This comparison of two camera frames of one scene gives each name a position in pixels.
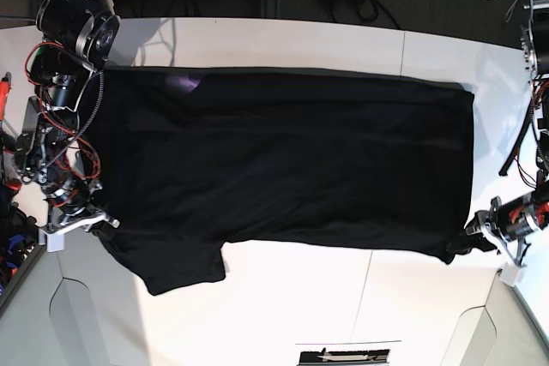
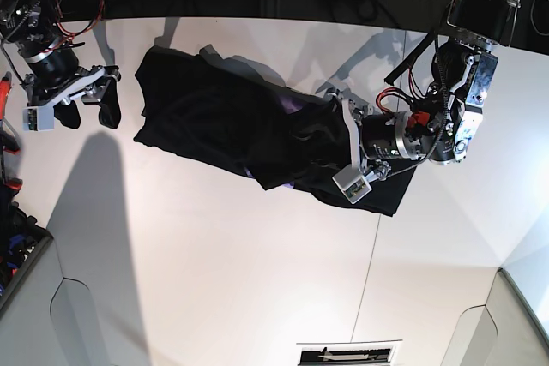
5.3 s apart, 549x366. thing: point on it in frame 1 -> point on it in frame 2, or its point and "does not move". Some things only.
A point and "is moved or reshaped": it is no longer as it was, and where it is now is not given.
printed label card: [364, 353] does not move
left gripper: [72, 209] -> [56, 75]
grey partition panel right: [502, 333] does not move
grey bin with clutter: [21, 244] does not move
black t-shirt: [196, 159] is moved or reshaped
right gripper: [511, 221] -> [380, 138]
